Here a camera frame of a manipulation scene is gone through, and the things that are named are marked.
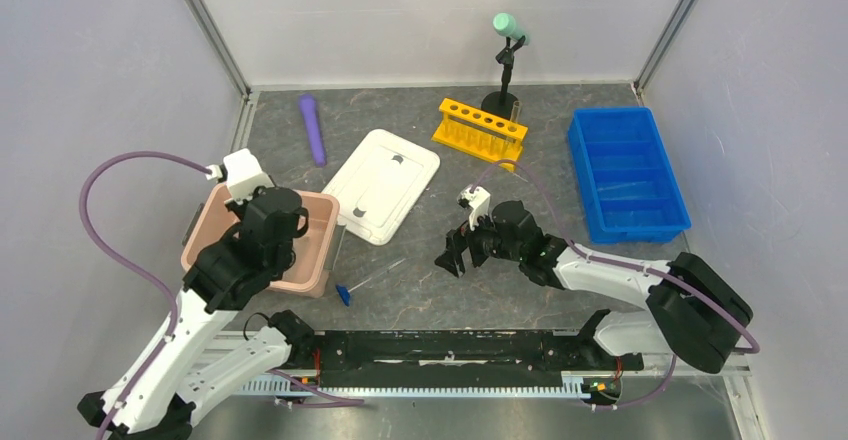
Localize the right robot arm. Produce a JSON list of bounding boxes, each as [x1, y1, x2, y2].
[[434, 200, 753, 374]]

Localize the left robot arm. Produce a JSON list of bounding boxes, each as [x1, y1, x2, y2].
[[78, 187, 314, 439]]

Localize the long glass rod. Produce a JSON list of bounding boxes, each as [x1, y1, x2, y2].
[[597, 181, 639, 200]]

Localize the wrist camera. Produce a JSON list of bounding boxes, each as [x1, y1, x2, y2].
[[205, 148, 275, 206], [457, 185, 491, 230]]

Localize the purple microphone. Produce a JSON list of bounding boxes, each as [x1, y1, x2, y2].
[[298, 94, 327, 167]]

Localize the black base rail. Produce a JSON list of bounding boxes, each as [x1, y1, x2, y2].
[[283, 330, 668, 405]]

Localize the glass tube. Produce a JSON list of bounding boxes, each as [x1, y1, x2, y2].
[[507, 100, 522, 150]]

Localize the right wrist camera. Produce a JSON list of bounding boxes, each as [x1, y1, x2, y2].
[[457, 185, 491, 230]]

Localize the blue plastic tray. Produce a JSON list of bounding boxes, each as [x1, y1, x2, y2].
[[567, 107, 691, 244]]

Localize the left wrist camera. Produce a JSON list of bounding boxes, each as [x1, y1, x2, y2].
[[205, 148, 275, 206]]

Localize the blue bulb dropper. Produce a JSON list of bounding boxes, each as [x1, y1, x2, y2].
[[335, 258, 406, 307]]

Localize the black microphone stand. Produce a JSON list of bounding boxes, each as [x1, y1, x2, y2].
[[480, 35, 527, 119]]

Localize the pink plastic bin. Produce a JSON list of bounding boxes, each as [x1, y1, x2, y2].
[[181, 184, 342, 298]]

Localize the yellow test tube rack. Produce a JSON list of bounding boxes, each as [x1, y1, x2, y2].
[[431, 98, 528, 163]]

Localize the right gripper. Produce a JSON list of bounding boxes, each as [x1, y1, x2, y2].
[[434, 204, 523, 279]]

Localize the white plastic lid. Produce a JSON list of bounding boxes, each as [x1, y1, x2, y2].
[[322, 129, 441, 246]]

